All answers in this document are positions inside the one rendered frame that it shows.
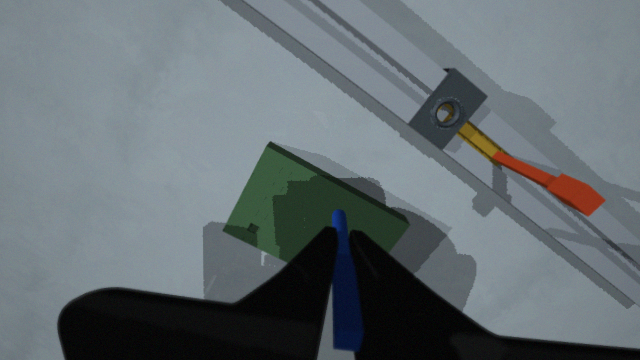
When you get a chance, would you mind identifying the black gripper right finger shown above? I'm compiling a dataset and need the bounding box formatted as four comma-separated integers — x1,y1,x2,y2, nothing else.
349,230,640,360

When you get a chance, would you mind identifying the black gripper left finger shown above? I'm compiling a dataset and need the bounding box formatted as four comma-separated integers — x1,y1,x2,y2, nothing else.
57,226,339,360

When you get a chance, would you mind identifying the blue pin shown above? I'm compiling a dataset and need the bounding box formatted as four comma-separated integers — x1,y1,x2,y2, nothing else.
332,209,363,352

